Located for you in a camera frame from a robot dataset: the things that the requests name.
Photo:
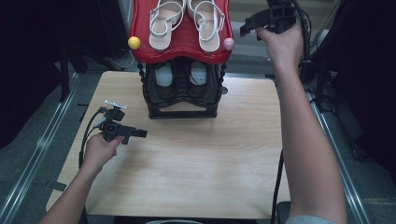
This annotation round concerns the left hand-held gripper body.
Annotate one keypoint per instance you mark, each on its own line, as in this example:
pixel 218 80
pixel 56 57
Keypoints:
pixel 113 129

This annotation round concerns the dark curtain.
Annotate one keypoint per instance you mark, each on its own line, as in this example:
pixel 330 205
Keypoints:
pixel 25 62
pixel 373 93

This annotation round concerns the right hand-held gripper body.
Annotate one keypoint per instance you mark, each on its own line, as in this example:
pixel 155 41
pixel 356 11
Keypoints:
pixel 281 15

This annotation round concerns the metal floor rail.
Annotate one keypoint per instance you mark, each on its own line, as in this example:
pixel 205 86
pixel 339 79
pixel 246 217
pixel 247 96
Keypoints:
pixel 337 158
pixel 37 146

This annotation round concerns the beige slingback high-heel shoe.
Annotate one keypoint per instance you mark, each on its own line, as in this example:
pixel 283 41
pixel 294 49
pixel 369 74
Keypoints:
pixel 208 37
pixel 162 34

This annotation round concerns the small grey round disc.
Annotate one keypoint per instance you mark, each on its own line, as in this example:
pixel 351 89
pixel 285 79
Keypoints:
pixel 224 90

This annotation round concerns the black leather shoe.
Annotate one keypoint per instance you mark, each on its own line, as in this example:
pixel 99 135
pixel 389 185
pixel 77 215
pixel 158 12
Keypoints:
pixel 165 90
pixel 199 90

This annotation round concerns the black stand leg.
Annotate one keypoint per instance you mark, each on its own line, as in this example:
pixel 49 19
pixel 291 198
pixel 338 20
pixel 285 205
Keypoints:
pixel 64 81

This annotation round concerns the dark tape piece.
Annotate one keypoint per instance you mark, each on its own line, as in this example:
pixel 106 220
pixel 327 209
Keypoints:
pixel 58 186

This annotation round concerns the person's left hand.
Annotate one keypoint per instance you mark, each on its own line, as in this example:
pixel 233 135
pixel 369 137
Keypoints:
pixel 98 154

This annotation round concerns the person's right hand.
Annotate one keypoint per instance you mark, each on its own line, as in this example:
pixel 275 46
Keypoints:
pixel 285 49

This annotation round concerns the red and black shoe rack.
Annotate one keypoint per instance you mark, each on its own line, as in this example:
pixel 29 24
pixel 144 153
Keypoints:
pixel 183 40

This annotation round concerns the black tripod stand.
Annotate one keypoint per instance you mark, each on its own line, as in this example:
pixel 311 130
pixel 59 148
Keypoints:
pixel 320 90

